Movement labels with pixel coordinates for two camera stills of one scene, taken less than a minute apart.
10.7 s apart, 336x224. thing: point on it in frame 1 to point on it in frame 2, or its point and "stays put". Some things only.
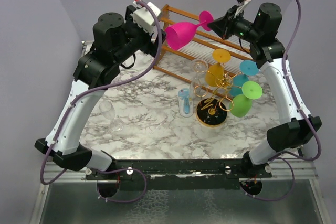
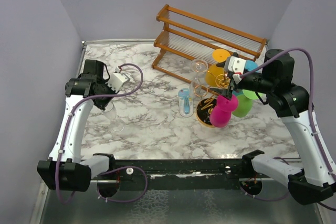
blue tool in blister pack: [186, 102] stays put
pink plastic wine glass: [180, 34] to [220, 115]
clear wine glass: [107, 109] stays put
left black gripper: [149, 46] to [102, 104]
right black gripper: [222, 25] to [227, 93]
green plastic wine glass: [240, 105] stays put
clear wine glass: [196, 87] stays put
